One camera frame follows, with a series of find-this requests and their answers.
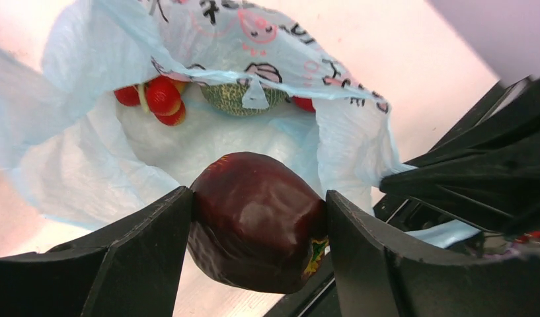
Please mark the green fake avocado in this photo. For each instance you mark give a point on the green fake avocado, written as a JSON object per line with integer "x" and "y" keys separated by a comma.
{"x": 228, "y": 98}

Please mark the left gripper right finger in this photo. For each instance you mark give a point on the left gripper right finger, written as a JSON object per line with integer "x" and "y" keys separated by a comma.
{"x": 382, "y": 271}

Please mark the light blue plastic bag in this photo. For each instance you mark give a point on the light blue plastic bag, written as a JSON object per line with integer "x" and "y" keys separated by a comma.
{"x": 79, "y": 156}

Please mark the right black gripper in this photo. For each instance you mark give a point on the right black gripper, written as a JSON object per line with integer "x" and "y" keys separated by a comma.
{"x": 482, "y": 176}

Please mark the dark brown fake fruit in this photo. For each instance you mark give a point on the dark brown fake fruit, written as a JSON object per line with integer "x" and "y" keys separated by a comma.
{"x": 256, "y": 224}

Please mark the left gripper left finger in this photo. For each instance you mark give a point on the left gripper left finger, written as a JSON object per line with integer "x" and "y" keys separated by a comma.
{"x": 129, "y": 268}

